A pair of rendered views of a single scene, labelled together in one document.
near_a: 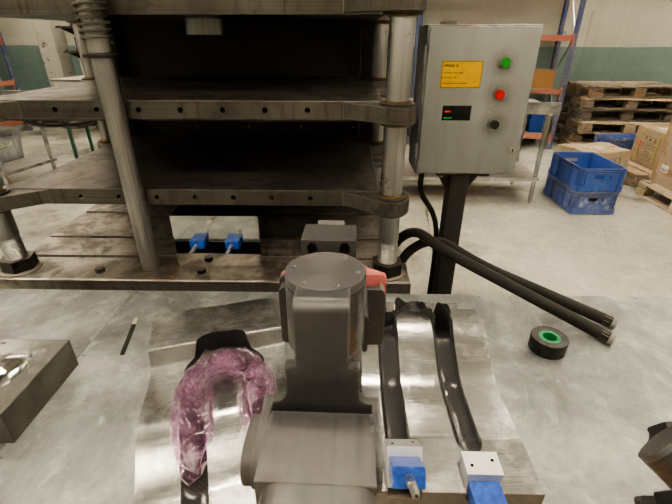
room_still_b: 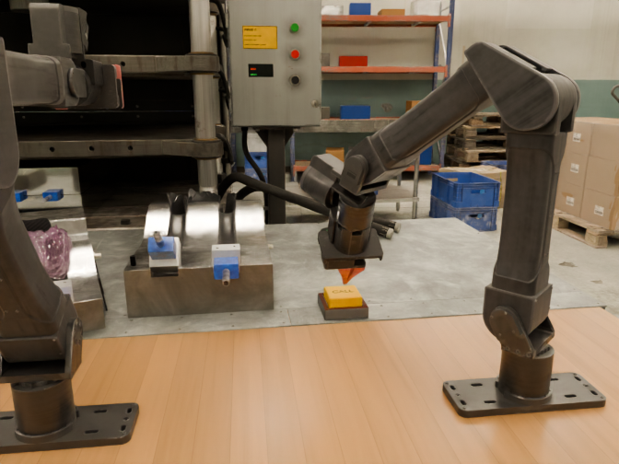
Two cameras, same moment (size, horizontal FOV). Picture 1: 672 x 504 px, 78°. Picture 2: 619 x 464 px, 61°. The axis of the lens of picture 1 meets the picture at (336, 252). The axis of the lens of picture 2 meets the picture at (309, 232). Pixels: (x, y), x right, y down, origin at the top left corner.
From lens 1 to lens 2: 63 cm
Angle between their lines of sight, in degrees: 15
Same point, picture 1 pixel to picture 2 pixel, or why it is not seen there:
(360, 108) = (169, 60)
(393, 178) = (204, 121)
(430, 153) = (242, 107)
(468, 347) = (247, 216)
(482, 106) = (282, 64)
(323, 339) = (46, 24)
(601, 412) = not seen: hidden behind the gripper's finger
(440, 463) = (198, 259)
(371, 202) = (186, 145)
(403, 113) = (204, 60)
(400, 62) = (198, 18)
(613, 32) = not seen: hidden behind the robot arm
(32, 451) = not seen: outside the picture
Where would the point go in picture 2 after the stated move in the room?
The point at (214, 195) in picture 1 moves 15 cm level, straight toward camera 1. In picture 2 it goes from (32, 147) to (32, 152)
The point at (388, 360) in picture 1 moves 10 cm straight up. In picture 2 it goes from (177, 228) to (174, 183)
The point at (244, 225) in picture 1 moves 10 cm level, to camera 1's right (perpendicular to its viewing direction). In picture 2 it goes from (64, 177) to (98, 176)
